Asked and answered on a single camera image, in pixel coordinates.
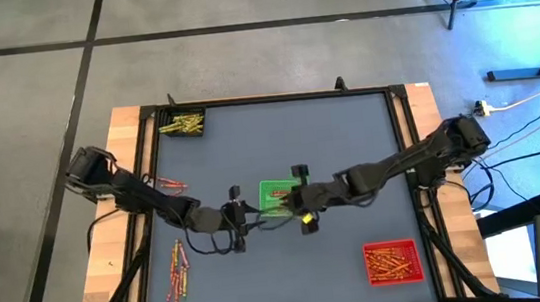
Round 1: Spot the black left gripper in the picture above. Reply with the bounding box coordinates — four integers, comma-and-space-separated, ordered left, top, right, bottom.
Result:
217, 181, 271, 242

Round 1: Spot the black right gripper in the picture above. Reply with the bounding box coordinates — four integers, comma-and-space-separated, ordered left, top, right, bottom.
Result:
269, 159, 346, 219

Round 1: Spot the green plastic basket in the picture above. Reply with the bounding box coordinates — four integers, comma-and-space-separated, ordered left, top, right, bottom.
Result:
256, 176, 307, 220

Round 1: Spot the black plastic crate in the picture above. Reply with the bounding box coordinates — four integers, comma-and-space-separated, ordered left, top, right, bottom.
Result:
158, 106, 209, 142

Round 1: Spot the red plastic basket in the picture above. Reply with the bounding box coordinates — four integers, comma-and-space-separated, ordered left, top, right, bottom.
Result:
361, 237, 427, 289

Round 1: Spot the wooden table board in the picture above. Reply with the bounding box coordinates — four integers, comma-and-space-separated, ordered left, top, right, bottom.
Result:
55, 68, 501, 302

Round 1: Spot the black diagonal strut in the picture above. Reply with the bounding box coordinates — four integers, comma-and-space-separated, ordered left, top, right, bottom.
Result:
413, 192, 500, 302
74, 218, 161, 302

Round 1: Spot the yellow power plug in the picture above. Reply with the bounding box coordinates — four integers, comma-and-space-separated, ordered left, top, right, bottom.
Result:
474, 99, 495, 118

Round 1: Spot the black desk bar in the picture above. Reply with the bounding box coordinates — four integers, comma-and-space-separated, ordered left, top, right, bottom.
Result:
473, 191, 540, 240

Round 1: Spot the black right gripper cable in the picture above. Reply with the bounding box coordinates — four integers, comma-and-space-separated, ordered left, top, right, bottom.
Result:
256, 211, 304, 234

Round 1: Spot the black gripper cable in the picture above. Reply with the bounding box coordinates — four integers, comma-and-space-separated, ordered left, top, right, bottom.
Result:
185, 224, 241, 259
256, 211, 304, 234

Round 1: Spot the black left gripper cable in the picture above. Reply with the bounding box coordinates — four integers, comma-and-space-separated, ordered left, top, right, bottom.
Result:
185, 224, 241, 259

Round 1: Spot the yellow white extension cable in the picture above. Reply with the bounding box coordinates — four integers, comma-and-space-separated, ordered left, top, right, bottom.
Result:
488, 74, 540, 114

